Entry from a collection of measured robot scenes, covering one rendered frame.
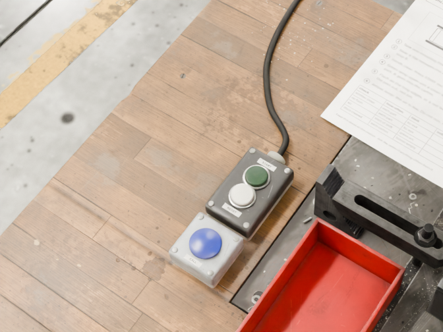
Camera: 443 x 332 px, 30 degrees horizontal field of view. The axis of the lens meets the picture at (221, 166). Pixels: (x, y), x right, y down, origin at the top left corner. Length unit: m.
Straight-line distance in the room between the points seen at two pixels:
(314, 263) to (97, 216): 0.29
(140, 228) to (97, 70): 1.32
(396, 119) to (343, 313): 0.29
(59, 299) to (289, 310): 0.28
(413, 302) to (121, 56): 1.51
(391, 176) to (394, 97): 0.12
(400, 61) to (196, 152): 0.32
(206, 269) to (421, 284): 0.26
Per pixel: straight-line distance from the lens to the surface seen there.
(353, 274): 1.03
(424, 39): 1.23
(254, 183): 1.04
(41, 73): 2.39
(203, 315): 1.02
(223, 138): 1.12
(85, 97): 2.31
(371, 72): 1.18
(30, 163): 2.24
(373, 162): 1.10
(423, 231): 0.96
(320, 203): 1.03
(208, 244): 1.01
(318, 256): 1.03
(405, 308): 1.02
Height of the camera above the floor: 1.86
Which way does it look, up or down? 60 degrees down
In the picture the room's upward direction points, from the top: 8 degrees counter-clockwise
